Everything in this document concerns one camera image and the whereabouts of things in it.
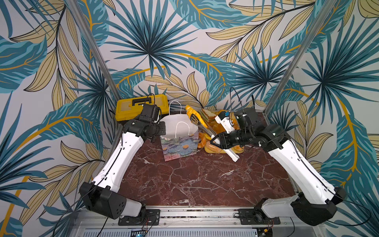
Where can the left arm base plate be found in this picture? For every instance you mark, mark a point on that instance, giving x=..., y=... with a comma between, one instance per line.
x=139, y=217

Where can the orange crumbed bread loaf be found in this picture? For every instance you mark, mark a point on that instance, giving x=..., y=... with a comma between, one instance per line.
x=190, y=110

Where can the right aluminium corner post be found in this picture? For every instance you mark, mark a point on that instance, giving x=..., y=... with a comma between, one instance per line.
x=309, y=37

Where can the aluminium front rail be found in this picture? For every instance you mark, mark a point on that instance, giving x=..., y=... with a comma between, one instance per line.
x=192, y=221

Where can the braided golden bread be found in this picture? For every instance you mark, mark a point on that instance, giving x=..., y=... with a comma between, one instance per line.
x=226, y=120

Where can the aluminium corner post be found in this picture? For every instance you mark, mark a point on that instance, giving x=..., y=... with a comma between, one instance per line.
x=309, y=37
x=84, y=27

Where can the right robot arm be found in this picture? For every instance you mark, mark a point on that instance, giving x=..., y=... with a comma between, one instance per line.
x=318, y=199

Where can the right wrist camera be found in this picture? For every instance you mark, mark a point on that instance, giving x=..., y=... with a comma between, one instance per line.
x=223, y=142

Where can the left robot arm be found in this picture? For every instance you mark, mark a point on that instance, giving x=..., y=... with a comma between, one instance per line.
x=101, y=195

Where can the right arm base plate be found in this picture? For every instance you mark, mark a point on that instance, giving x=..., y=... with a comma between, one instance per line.
x=255, y=217

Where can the left aluminium corner post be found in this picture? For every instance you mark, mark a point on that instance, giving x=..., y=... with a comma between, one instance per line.
x=84, y=27

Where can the floral paper bag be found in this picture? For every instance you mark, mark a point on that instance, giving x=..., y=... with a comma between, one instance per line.
x=181, y=138

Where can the triangle sandwich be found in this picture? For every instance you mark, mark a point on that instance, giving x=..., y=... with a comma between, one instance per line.
x=207, y=115

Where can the yellow tool box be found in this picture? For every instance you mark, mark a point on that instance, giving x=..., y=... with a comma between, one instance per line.
x=127, y=109

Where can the ring shaped twisted bread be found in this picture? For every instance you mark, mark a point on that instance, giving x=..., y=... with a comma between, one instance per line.
x=203, y=138

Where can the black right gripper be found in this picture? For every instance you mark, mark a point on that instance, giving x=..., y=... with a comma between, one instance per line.
x=224, y=140

